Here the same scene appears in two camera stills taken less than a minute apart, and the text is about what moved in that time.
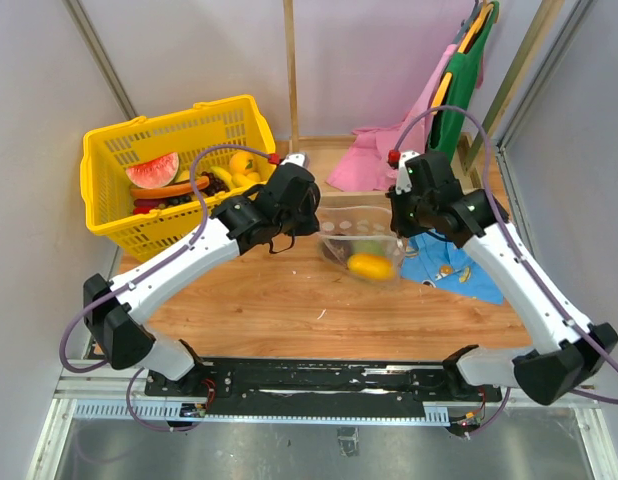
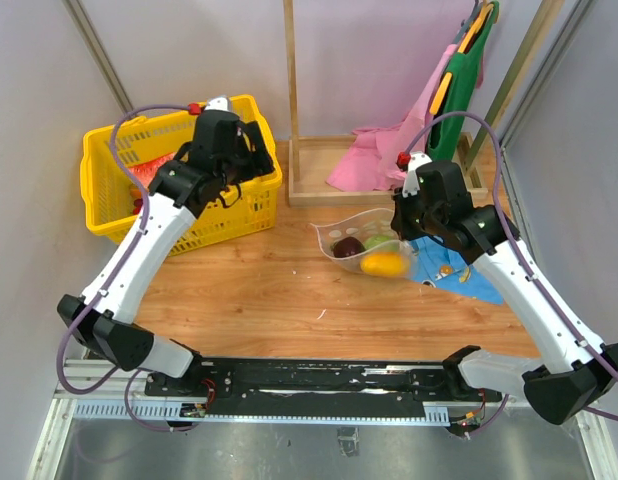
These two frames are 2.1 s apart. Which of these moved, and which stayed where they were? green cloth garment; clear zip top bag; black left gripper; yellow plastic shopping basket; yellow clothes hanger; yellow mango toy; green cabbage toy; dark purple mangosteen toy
Moved: dark purple mangosteen toy; clear zip top bag; black left gripper; green cabbage toy; yellow mango toy
Stayed: yellow plastic shopping basket; green cloth garment; yellow clothes hanger
